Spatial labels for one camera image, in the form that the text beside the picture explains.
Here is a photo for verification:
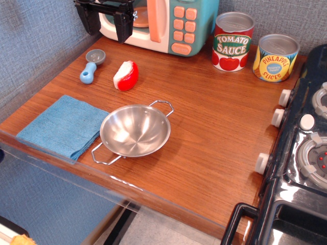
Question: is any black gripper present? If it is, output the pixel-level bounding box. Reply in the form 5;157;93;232
74;1;138;43

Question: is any red and white toy vegetable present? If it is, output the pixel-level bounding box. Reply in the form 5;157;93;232
113;60;139;91

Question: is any orange microwave turntable plate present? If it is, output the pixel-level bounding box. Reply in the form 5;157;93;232
133;6;149;28

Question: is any blue and grey toy scoop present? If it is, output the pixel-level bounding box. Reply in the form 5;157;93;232
80;49;106;84

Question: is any teal toy microwave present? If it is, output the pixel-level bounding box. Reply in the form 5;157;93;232
97;0;220;57

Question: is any blue folded cloth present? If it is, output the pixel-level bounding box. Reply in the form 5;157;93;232
17;95;109;161

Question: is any tomato sauce can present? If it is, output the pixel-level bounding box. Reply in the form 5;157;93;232
212;12;255;72

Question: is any pineapple slices can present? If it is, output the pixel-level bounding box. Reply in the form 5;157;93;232
252;34;300;83

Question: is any clear acrylic table guard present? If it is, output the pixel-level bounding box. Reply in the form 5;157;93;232
0;129;248;245

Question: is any white stove knob top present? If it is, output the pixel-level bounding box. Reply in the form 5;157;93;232
278;89;292;108

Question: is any white stove knob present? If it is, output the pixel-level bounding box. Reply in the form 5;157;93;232
255;153;270;175
278;89;292;108
271;109;285;128

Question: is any white stove knob middle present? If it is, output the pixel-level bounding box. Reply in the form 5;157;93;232
271;109;285;128

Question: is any white stove knob bottom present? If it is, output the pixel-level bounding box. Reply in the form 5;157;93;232
255;153;270;175

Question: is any white round stove button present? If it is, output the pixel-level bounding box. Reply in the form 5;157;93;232
299;114;315;131

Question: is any grey stove burner rear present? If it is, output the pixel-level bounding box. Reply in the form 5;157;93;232
312;82;327;119

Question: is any grey stove burner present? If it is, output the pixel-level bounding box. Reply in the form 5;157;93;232
312;82;327;119
297;132;326;189

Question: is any orange fuzzy object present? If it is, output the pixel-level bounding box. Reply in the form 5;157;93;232
10;234;36;245

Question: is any grey stove burner front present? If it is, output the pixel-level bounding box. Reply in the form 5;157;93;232
297;132;326;189

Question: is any black toy stove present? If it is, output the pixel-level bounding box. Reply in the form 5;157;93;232
220;43;327;245

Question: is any steel two-handled bowl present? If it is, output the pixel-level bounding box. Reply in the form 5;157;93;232
91;100;174;165

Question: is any black oven door handle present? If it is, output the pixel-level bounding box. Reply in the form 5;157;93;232
221;203;259;244

